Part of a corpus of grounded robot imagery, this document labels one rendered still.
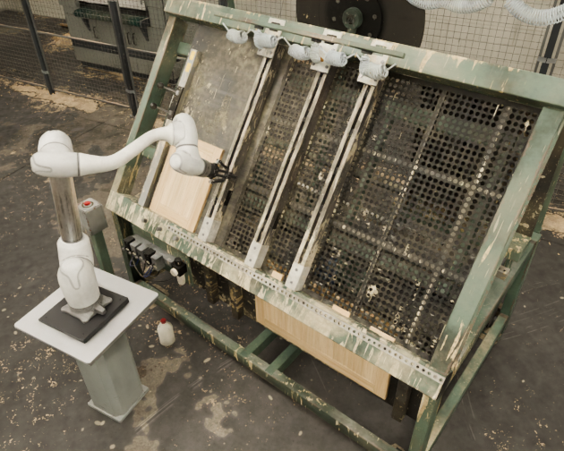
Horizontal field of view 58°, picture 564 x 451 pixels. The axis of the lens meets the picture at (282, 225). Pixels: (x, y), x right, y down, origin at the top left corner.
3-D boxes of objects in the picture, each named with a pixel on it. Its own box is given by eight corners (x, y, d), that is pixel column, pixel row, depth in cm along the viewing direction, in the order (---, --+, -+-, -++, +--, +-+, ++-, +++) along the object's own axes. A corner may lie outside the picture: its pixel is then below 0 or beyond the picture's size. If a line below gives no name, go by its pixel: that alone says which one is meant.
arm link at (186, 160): (207, 174, 236) (204, 148, 238) (183, 168, 223) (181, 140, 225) (189, 180, 241) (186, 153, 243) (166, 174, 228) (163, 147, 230)
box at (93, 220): (80, 230, 307) (72, 205, 296) (97, 220, 314) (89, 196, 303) (92, 237, 301) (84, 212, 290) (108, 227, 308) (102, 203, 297)
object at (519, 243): (390, 211, 284) (412, 61, 232) (403, 199, 293) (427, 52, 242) (517, 262, 248) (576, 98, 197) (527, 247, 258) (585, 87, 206)
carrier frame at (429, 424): (133, 297, 366) (108, 202, 316) (259, 209, 451) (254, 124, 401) (409, 491, 255) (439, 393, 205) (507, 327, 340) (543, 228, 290)
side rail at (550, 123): (435, 360, 216) (428, 364, 206) (545, 113, 201) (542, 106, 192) (453, 370, 211) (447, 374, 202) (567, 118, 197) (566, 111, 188)
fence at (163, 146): (142, 204, 305) (137, 203, 301) (195, 51, 293) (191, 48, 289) (148, 207, 302) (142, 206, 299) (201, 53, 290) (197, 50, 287)
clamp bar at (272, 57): (203, 236, 278) (173, 234, 258) (280, 26, 263) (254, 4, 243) (216, 243, 273) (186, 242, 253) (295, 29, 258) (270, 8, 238)
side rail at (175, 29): (124, 191, 323) (110, 189, 313) (182, 22, 308) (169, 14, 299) (130, 194, 320) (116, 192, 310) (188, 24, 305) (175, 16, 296)
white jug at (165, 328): (157, 341, 333) (151, 320, 321) (168, 332, 339) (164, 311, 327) (166, 349, 328) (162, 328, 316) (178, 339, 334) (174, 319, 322)
